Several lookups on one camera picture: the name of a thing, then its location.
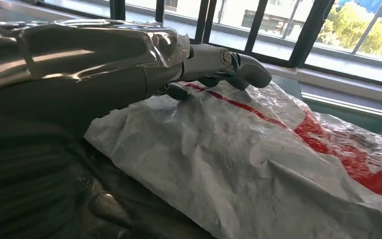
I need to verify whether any aluminium conveyor side rail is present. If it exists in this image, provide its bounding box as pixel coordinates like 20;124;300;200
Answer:
301;92;382;124

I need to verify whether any black window frame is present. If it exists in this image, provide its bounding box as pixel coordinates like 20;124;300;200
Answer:
36;0;382;90

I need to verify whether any white package with red print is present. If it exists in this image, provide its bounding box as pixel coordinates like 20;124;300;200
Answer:
84;81;382;239

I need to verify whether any green tree outside window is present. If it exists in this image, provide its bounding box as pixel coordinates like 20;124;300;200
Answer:
316;1;382;57

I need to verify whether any white window sill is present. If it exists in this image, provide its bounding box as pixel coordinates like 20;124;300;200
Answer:
263;62;382;107

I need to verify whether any green conveyor belt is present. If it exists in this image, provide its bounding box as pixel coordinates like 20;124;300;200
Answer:
304;99;382;145

